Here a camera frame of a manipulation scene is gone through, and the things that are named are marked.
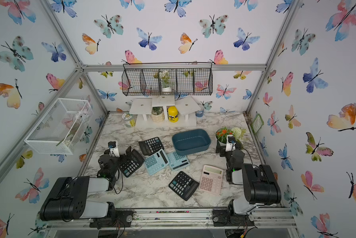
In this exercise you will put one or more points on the green framed card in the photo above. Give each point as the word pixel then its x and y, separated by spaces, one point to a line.
pixel 257 123

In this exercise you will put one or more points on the white wooden riser shelf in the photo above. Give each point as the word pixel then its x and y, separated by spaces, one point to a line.
pixel 187 107

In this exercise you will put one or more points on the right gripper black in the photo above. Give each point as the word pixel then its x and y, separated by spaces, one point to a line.
pixel 224 150

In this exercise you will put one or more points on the teal plastic storage box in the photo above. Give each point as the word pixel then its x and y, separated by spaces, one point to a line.
pixel 191 142

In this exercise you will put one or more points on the black wire wall basket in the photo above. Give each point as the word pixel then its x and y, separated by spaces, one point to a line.
pixel 174 78

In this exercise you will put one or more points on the light blue calculator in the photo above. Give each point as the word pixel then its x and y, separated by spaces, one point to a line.
pixel 156 162
pixel 177 162

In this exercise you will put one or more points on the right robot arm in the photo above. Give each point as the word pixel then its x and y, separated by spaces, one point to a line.
pixel 260 187

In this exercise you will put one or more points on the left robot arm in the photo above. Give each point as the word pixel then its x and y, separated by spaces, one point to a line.
pixel 68 198

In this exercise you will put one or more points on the black calculator front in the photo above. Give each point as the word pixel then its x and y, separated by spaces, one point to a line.
pixel 183 185

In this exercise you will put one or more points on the small white flower pot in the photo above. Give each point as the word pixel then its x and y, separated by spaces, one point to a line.
pixel 165 77

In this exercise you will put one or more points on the blue can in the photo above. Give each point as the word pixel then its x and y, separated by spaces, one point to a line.
pixel 199 113

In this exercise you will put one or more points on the potted orange flower plant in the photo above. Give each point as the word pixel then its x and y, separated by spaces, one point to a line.
pixel 223 133

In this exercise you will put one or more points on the pink calculator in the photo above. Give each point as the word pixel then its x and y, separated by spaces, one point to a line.
pixel 211 180

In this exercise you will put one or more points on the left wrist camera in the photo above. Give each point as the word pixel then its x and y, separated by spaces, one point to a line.
pixel 113 148

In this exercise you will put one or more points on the black calculator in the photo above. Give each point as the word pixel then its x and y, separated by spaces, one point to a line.
pixel 151 146
pixel 183 185
pixel 130 162

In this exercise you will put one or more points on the sunflower seed can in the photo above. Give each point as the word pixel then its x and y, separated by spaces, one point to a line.
pixel 129 120

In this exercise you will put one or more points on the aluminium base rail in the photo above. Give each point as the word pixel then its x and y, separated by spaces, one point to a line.
pixel 202 218

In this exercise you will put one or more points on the cream bumpy plant pot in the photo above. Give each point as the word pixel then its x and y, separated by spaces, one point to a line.
pixel 158 114

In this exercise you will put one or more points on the yellow plastic jar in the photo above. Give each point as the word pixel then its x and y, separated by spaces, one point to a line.
pixel 173 114

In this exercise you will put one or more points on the white mesh wall basket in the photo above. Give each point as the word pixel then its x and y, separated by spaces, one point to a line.
pixel 64 125

